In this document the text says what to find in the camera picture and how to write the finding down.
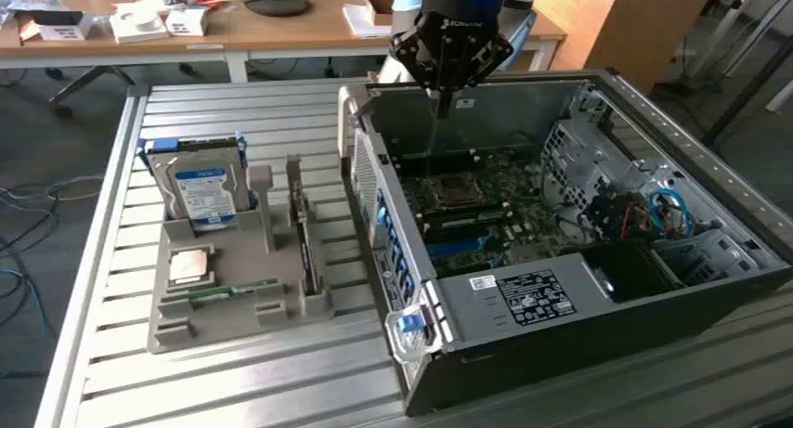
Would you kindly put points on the perforated metal drive cage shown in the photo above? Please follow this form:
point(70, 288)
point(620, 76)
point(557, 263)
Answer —
point(576, 168)

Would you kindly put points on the black slanted pole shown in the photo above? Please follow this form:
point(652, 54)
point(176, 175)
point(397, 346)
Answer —
point(744, 98)

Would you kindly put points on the grey power supply unit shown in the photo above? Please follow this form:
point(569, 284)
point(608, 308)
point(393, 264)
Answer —
point(470, 316)

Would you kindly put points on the wooden desk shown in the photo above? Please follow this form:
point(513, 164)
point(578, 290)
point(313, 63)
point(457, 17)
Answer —
point(279, 33)

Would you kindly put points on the open black PC case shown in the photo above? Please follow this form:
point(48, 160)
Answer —
point(557, 363)

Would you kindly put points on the green loose RAM stick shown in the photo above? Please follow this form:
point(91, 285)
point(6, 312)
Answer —
point(211, 293)

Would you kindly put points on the wooden cabinet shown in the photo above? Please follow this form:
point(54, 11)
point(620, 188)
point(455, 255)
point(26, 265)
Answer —
point(650, 38)

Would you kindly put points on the orange flat item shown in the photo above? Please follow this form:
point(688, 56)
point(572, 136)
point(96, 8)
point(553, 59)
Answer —
point(211, 1)

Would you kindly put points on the metal disk bay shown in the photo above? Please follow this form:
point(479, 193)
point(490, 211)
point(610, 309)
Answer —
point(712, 256)

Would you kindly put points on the blue expansion slot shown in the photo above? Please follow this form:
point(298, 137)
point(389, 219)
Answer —
point(455, 248)

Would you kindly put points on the white box with black lid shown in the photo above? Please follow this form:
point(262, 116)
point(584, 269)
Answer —
point(62, 31)

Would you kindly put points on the white desk frame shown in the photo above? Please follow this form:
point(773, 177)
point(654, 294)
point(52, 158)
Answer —
point(781, 94)

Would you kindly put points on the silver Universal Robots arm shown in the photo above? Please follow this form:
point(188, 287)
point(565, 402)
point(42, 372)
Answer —
point(391, 73)

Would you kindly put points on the black Nvidia graphics card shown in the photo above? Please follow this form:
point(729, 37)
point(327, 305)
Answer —
point(307, 242)

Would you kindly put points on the white case sticker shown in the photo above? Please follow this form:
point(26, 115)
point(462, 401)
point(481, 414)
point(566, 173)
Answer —
point(465, 103)

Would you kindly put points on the black wheeled stand base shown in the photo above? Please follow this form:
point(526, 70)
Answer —
point(92, 77)

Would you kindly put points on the green motherboard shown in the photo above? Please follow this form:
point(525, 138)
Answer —
point(533, 224)

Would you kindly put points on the white box with round insert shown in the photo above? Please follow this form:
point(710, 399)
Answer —
point(139, 26)

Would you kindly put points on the hard disk in blue caddy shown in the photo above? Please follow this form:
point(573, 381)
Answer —
point(198, 186)

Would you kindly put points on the small white labelled box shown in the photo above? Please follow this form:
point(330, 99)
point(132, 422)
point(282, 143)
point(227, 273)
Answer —
point(186, 24)

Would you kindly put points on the silver CPU chip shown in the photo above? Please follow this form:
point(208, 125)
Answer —
point(187, 265)

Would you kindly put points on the white paper stack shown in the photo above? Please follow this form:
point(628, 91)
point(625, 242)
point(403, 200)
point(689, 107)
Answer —
point(366, 22)

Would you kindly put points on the grey parts rack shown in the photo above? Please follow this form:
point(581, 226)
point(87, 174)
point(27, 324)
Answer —
point(247, 261)

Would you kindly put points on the blue case latch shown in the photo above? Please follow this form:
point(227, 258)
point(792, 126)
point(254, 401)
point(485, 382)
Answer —
point(410, 321)

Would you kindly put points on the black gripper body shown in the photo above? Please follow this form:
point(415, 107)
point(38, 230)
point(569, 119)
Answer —
point(461, 5)

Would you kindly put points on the metal CPU socket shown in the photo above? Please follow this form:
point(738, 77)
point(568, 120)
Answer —
point(455, 191)

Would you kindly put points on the black round lamp base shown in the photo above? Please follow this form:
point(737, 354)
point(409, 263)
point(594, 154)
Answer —
point(275, 5)

